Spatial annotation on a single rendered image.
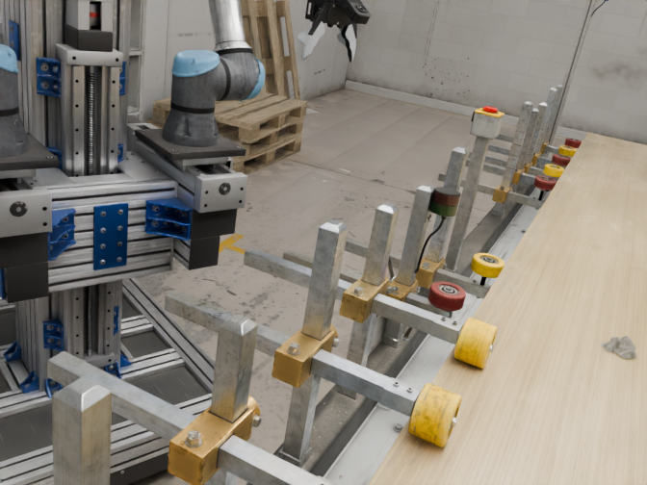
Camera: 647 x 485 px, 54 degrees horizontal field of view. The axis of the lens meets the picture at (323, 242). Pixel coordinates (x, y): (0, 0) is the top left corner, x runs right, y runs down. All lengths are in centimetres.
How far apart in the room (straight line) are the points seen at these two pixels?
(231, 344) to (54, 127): 111
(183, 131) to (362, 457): 93
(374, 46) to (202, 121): 769
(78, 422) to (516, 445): 68
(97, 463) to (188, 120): 120
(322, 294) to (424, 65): 825
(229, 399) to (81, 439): 28
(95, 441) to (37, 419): 146
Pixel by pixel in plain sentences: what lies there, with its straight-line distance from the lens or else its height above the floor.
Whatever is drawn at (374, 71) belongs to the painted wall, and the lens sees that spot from 934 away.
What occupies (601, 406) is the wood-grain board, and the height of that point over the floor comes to 90.
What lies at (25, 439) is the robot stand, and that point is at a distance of 200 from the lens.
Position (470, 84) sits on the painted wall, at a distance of 906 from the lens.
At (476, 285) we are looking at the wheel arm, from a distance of 168.
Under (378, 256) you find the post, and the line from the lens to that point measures 121.
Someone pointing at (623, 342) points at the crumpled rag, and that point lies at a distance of 144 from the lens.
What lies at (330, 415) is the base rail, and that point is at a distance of 132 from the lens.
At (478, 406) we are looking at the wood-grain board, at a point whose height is 90.
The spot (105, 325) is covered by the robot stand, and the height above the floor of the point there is 47.
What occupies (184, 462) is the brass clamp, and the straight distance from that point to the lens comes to 82.
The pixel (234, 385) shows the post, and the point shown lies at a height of 103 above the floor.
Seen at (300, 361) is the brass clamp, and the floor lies 97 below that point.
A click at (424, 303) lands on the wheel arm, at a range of 146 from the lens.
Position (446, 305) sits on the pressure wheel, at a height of 89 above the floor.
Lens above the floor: 151
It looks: 23 degrees down
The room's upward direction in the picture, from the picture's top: 9 degrees clockwise
